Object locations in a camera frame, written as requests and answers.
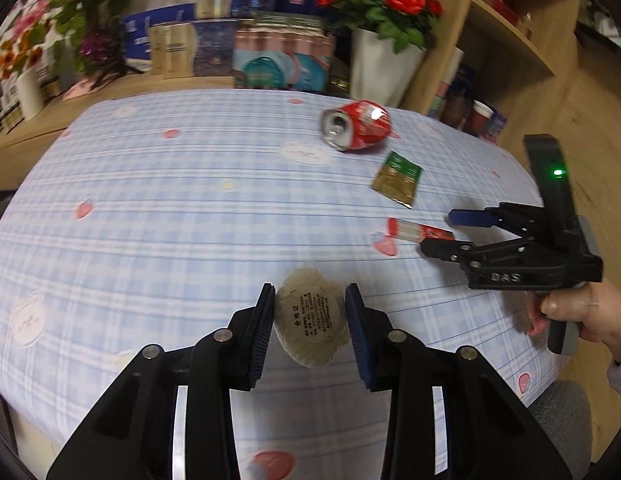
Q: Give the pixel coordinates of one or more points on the wooden shelf unit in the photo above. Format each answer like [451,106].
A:
[460,15]

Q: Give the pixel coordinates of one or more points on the pink artificial flower bouquet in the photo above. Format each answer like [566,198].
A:
[80,5]

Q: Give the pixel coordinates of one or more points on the dark blue shelf box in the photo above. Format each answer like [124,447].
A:
[465,85]

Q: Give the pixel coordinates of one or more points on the small blue box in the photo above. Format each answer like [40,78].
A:
[496,125]

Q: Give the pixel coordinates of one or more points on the white flower pot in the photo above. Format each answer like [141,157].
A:
[385,75]

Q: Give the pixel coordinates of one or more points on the red paper cup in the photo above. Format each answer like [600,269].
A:
[478,117]

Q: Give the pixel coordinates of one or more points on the person's right hand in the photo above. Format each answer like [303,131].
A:
[603,315]

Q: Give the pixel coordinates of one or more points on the red and white stick packet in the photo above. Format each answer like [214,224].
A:
[415,231]

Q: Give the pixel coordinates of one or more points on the blue and white carton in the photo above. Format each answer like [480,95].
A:
[150,17]

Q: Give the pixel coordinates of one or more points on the orange artificial flowers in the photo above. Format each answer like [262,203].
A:
[15,62]

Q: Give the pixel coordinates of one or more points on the dark blue box red label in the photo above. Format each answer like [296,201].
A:
[298,5]

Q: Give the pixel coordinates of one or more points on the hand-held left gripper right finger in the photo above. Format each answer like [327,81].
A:
[359,332]

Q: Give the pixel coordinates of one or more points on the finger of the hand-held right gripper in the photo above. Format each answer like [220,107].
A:
[443,249]
[470,218]

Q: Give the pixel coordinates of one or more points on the paper cupcake liner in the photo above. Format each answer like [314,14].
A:
[310,320]

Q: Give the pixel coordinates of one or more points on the pack of pink cans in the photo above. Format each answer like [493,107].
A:
[283,62]

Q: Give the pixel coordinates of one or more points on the grey stool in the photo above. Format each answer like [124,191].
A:
[563,420]

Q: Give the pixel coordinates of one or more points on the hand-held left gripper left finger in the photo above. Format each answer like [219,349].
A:
[260,332]

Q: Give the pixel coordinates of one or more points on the green sachet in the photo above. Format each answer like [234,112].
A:
[398,177]

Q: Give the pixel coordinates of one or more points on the black mini tripod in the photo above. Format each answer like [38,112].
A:
[110,72]

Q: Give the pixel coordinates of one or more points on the row of small brown bottles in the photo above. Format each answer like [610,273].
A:
[10,110]

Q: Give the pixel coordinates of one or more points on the wooden sideboard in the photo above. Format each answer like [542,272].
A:
[40,135]

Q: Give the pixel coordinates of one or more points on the pink cloth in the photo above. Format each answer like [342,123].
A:
[83,90]

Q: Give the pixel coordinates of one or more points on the crushed red soda can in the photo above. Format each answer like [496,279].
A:
[365,125]

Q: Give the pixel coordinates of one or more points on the purple tinsel flower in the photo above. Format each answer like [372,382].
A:
[94,46]

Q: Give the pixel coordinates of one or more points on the stack of pastel paper cups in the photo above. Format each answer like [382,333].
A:
[445,90]

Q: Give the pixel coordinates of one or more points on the white ribbed vase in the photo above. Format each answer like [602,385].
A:
[30,92]

